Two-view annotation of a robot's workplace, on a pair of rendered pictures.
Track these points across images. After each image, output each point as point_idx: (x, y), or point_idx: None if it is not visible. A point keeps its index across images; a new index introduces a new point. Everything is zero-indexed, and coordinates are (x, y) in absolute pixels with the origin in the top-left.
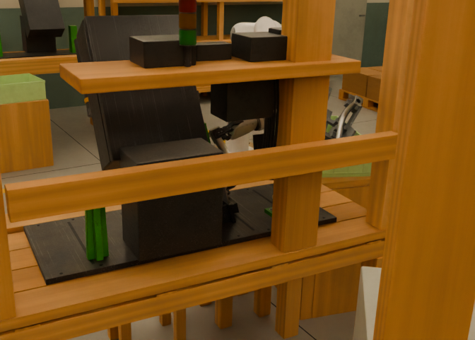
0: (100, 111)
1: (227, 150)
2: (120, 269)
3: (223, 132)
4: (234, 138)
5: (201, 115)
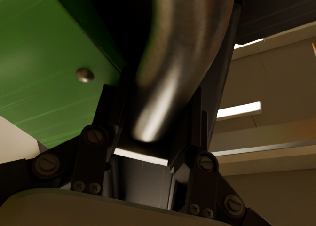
0: None
1: (231, 11)
2: None
3: (207, 147)
4: (28, 218)
5: (209, 145)
